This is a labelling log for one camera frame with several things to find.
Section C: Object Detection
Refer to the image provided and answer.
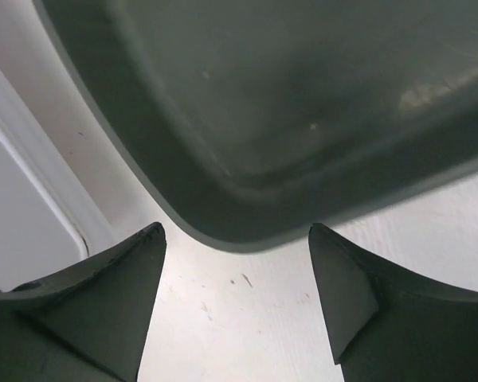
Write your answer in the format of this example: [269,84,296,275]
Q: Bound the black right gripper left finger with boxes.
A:
[0,223,167,381]

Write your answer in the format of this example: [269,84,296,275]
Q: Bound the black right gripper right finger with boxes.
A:
[308,224,478,381]

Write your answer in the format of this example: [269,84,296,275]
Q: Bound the dark green plastic tray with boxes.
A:
[35,1,478,253]

